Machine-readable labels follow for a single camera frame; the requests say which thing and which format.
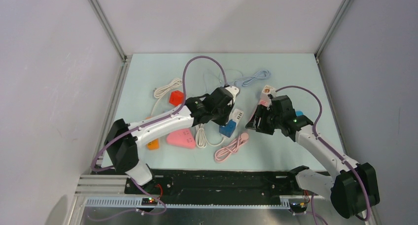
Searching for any white orange strip cable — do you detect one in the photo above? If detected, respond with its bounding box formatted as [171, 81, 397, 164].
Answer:
[150, 78, 183, 117]

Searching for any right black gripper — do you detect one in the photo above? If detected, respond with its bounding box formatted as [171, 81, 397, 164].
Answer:
[245, 104, 282, 135]

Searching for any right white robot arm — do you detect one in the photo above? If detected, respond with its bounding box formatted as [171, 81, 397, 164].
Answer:
[245, 96, 380, 219]

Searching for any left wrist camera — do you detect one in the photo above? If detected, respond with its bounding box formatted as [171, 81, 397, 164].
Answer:
[225, 86, 240, 103]

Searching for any pink coiled cable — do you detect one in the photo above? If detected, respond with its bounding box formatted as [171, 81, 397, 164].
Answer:
[213, 132, 250, 163]

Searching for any dark blue cube socket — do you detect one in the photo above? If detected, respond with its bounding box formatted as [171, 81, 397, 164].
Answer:
[219, 120, 237, 138]

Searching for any white power strip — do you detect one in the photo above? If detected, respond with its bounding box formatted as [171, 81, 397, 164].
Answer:
[230, 108, 244, 124]

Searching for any light blue table mat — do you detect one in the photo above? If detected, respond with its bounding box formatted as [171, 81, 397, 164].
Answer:
[114, 53, 343, 171]

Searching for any orange power strip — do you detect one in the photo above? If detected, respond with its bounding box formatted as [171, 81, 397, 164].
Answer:
[146, 139, 160, 150]

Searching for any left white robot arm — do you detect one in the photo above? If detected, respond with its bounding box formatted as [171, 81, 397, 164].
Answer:
[104, 86, 240, 193]

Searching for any light blue coiled cable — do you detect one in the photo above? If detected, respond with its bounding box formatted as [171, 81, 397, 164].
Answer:
[233, 69, 272, 89]

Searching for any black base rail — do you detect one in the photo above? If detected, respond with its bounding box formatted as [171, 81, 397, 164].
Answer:
[143, 169, 312, 206]

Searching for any red cube socket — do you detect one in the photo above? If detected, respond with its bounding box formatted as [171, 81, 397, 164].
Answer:
[169, 90, 184, 106]

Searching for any pink triangular power strip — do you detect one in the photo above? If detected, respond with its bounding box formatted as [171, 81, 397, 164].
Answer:
[166, 129, 196, 149]

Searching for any white coiled cable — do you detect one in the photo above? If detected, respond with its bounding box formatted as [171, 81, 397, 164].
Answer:
[195, 124, 226, 149]

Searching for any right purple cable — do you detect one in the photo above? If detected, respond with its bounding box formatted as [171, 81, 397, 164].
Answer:
[276, 85, 373, 225]

